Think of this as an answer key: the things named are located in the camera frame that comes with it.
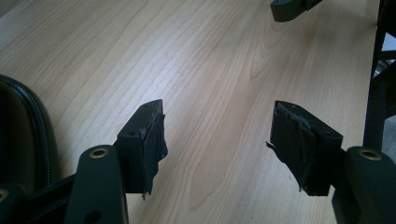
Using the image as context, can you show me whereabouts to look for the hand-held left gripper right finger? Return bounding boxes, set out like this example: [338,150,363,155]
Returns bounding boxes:
[265,100,344,198]

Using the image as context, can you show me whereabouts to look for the black leather shoe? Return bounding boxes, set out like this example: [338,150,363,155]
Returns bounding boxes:
[0,74,60,190]

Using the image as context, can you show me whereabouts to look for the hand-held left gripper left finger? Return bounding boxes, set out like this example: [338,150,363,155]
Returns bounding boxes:
[113,99,169,201]

